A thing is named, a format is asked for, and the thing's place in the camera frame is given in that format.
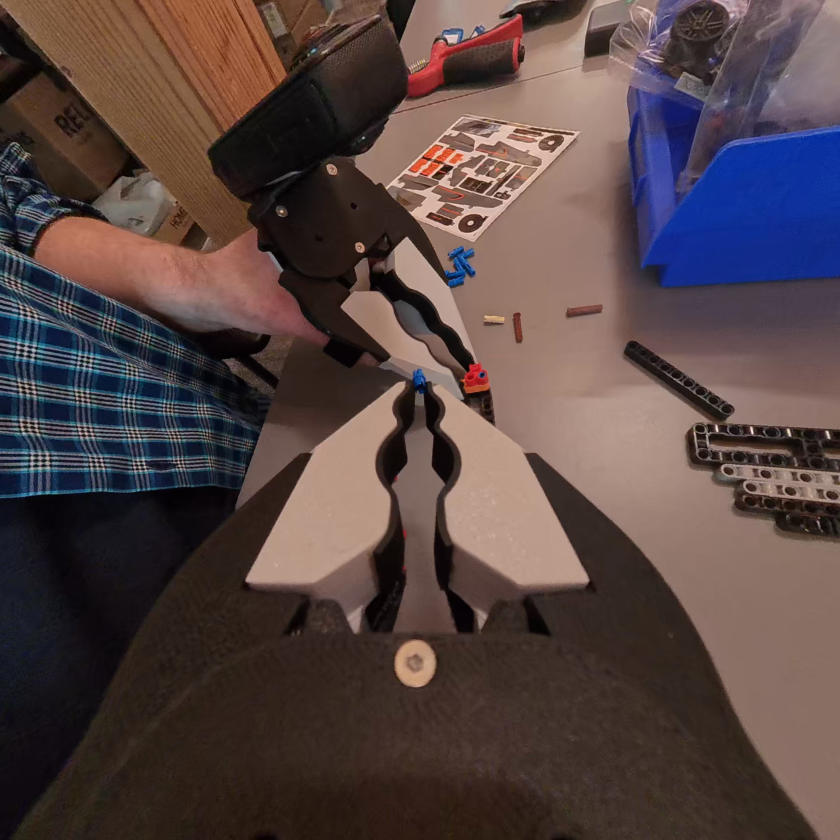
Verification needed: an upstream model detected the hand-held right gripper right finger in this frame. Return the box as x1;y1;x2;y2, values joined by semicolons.
423;382;590;634

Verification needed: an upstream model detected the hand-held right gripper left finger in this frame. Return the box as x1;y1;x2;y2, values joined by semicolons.
245;381;422;634

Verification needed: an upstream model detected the wooden post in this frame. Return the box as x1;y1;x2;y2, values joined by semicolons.
7;0;290;247

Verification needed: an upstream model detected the long black beam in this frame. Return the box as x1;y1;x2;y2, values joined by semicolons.
623;340;735;421

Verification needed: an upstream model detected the light grey beam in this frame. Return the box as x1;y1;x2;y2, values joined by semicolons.
742;481;840;501
720;464;840;487

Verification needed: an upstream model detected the short black beam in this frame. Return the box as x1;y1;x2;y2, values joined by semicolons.
776;513;840;536
734;493;840;517

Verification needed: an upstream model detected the blue storage bin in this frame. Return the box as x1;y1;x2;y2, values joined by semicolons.
626;82;840;288

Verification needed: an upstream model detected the clear plastic parts bag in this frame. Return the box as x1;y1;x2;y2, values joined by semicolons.
607;0;840;191

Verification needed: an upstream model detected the sticker sheet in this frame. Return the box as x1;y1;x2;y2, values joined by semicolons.
386;115;581;242

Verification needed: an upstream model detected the cardboard box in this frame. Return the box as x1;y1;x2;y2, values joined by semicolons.
0;71;129;201

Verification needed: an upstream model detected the person's left hand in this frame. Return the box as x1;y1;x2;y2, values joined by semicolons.
164;230;332;349

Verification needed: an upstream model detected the white plastic bag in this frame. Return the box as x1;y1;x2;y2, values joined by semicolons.
92;172;194;245

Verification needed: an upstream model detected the dark grey box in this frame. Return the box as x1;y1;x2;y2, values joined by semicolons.
583;0;634;56

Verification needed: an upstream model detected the red handled tool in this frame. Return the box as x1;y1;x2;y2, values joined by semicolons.
407;13;527;99

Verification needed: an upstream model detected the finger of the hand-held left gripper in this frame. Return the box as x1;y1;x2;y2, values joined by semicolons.
340;289;466;400
371;238;479;374

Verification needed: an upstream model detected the black toy wheel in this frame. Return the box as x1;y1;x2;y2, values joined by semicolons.
663;0;735;67

